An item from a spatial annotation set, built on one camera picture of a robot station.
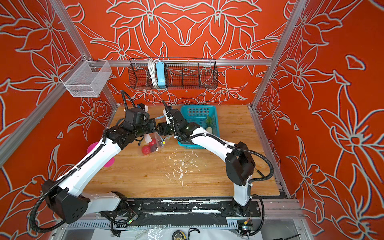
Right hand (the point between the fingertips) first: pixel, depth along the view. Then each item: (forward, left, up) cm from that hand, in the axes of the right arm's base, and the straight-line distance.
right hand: (157, 127), depth 79 cm
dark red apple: (-5, +9, -17) cm, 19 cm away
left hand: (0, 0, +5) cm, 5 cm away
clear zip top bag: (-7, +1, -4) cm, 8 cm away
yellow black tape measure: (-46, -12, -19) cm, 51 cm away
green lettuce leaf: (+18, -31, -17) cm, 40 cm away
